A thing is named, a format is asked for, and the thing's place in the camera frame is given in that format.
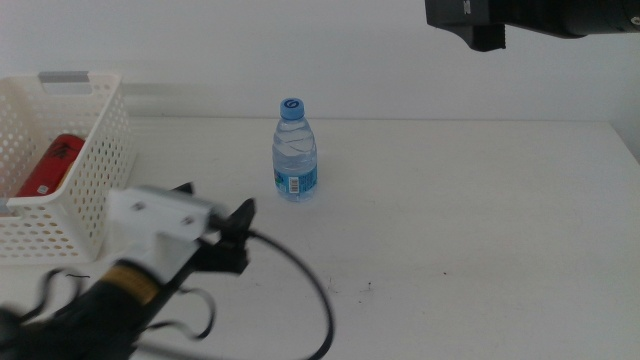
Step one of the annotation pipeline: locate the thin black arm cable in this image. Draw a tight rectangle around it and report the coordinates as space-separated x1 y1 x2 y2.
143 287 217 341
19 267 92 324

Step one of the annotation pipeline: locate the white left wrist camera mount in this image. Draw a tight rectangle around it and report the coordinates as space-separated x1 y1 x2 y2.
102 185 226 284

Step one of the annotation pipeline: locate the clear water bottle blue cap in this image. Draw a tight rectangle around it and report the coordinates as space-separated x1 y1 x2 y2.
271 97 319 203

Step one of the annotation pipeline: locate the thick black left camera cable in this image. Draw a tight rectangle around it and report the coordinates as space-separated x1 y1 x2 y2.
247 229 335 360

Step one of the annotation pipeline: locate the white perforated plastic basket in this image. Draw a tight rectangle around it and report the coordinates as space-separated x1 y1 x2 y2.
0 71 137 265

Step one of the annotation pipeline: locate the red labelled drink bottle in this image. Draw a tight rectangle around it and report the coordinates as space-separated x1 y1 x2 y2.
16 133 86 198

